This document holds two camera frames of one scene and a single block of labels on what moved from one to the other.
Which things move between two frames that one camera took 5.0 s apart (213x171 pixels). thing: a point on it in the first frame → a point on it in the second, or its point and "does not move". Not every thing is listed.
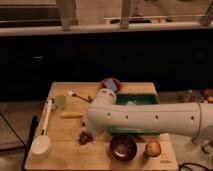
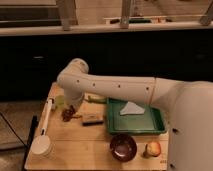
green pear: [61, 102] does not move
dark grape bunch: [85, 138] → [67, 113]
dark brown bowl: [123, 147] does not move
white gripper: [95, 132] → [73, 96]
